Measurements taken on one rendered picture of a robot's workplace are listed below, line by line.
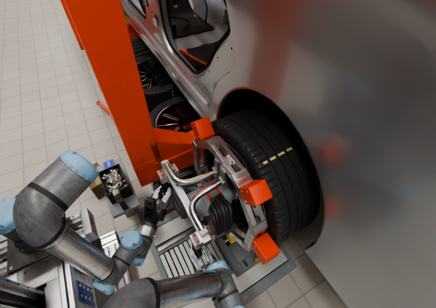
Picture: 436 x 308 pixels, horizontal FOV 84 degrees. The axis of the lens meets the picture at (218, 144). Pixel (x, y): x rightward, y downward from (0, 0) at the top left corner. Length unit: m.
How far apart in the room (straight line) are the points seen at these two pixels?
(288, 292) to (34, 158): 2.47
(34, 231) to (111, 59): 0.61
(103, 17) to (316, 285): 1.96
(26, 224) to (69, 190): 0.11
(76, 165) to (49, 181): 0.07
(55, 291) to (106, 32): 1.03
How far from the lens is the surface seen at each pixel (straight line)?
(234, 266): 1.79
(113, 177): 1.66
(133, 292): 0.64
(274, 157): 0.94
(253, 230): 0.99
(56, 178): 0.76
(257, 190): 0.85
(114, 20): 0.98
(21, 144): 3.09
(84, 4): 0.95
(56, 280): 1.34
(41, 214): 0.75
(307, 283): 2.03
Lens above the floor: 1.88
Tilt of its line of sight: 50 degrees down
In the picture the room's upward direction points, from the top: 3 degrees clockwise
